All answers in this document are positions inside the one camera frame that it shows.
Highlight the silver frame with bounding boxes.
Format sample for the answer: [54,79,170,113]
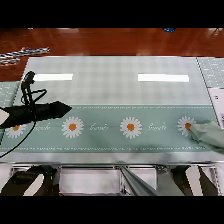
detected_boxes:
[0,161,224,197]

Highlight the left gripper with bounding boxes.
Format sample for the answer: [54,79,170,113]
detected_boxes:
[31,100,73,122]

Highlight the white paper sheet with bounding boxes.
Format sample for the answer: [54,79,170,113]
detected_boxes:
[208,87,224,130]

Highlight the pale green T-shirt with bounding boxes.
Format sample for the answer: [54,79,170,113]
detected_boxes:
[189,120,224,152]

